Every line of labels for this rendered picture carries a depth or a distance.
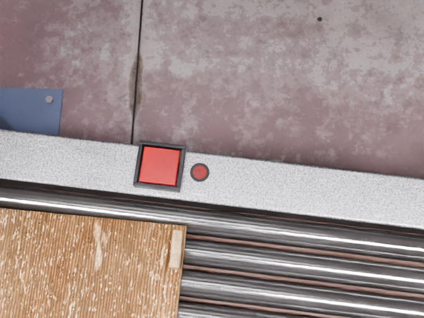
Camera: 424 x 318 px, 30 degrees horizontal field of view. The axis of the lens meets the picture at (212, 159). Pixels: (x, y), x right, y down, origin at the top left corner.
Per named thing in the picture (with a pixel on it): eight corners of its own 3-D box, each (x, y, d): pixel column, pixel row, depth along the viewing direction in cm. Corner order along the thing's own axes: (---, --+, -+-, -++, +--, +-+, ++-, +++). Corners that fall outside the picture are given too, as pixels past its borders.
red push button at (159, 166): (144, 147, 130) (144, 145, 129) (180, 152, 130) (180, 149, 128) (139, 183, 129) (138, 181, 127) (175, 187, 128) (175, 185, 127)
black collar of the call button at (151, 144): (141, 142, 130) (139, 139, 129) (186, 147, 130) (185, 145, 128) (134, 187, 128) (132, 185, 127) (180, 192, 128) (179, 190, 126)
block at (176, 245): (173, 231, 124) (172, 228, 122) (185, 233, 124) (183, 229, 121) (169, 269, 123) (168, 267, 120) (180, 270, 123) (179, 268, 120)
